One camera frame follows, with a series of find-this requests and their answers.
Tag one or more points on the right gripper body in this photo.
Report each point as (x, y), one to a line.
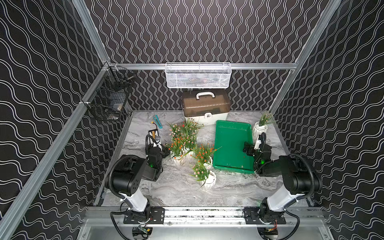
(250, 148)

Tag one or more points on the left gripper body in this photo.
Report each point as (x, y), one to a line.
(153, 143)

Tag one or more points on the red flower pot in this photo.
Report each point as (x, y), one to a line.
(176, 148)

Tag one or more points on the green plant pot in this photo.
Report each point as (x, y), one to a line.
(262, 125)

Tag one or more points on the orange flower pot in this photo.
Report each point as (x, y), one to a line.
(204, 155)

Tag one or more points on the pink flower pot front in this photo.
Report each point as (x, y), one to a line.
(204, 176)

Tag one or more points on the pink flower pot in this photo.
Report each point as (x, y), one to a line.
(204, 176)
(176, 131)

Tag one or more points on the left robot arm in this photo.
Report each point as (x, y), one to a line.
(125, 175)

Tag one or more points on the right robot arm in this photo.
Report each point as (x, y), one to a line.
(300, 180)

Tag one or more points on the brown lidded storage box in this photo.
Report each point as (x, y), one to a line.
(206, 107)

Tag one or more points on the black picture card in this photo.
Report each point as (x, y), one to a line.
(154, 133)

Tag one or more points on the pink flower pot back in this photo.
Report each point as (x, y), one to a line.
(176, 131)

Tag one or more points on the green plastic tray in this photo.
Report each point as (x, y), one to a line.
(229, 143)

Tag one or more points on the green grass pot back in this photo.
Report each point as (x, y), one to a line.
(189, 131)

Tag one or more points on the teal handled tool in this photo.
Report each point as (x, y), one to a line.
(157, 122)

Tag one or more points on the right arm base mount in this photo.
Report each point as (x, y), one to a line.
(261, 216)

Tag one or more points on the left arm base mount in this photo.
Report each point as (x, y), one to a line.
(144, 215)

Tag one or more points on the black wire wall basket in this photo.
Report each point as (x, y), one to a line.
(110, 101)

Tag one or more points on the white mesh wall basket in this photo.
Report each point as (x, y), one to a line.
(198, 75)

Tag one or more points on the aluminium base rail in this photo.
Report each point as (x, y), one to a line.
(205, 217)

